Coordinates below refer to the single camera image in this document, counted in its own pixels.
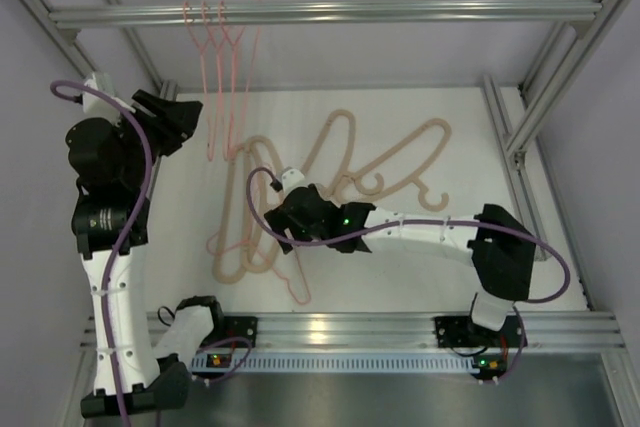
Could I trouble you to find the beige hanger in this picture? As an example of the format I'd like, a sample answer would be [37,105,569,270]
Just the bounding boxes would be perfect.
[240,135,283,274]
[299,109,356,200]
[333,118,452,212]
[211,139,266,286]

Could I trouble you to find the aluminium right floor rail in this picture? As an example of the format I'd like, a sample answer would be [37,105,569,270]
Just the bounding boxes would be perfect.
[480,74,596,313]

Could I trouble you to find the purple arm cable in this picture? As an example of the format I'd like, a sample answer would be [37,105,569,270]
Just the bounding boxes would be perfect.
[247,166,572,378]
[51,79,254,427]

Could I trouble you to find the aluminium top hanging rail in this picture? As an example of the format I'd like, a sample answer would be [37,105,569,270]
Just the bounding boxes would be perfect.
[49,0,603,30]

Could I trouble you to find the aluminium floor rail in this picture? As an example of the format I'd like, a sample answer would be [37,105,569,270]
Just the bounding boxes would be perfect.
[149,80,179,197]
[480,74,596,313]

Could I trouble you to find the aluminium frame post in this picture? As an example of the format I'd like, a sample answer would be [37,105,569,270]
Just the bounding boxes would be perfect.
[16,0,164,93]
[506,0,631,168]

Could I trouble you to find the beige hanger right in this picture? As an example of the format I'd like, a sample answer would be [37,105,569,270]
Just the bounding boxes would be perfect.
[333,118,452,212]

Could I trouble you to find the beige hanger middle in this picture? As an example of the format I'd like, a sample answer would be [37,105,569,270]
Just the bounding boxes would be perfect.
[299,109,356,200]

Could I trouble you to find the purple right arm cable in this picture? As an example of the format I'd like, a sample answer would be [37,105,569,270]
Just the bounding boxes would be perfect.
[247,166,572,378]

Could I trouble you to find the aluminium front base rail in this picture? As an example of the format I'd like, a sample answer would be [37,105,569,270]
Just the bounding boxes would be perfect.
[82,311,626,352]

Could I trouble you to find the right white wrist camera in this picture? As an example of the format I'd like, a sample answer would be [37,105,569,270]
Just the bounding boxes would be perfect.
[270,167,307,196]

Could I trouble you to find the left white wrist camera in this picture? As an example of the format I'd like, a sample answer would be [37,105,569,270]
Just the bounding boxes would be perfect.
[79,71,136,116]

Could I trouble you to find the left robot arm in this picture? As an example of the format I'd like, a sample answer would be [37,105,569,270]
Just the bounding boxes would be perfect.
[65,90,226,424]

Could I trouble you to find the beige hanger far left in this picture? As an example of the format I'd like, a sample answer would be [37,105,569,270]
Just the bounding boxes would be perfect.
[211,139,266,286]

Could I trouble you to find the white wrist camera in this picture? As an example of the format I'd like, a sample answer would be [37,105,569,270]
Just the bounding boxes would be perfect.
[79,71,136,116]
[270,167,307,196]

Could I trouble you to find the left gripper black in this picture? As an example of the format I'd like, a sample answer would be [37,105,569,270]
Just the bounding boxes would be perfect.
[109,88,202,188]

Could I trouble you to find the blue slotted cable duct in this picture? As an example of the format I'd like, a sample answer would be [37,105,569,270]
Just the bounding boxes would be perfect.
[190,352,479,374]

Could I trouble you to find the aluminium left floor rail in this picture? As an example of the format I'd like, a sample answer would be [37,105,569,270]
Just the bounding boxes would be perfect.
[149,80,179,197]

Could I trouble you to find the aluminium left frame post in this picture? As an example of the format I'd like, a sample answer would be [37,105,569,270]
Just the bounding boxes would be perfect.
[16,0,164,93]

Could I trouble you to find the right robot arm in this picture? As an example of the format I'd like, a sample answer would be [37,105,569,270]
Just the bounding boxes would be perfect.
[264,184,537,344]

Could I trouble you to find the aluminium right frame post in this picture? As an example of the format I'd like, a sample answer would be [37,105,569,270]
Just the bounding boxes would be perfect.
[506,0,631,168]

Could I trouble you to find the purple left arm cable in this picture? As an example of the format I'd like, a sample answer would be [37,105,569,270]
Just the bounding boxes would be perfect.
[51,79,254,427]

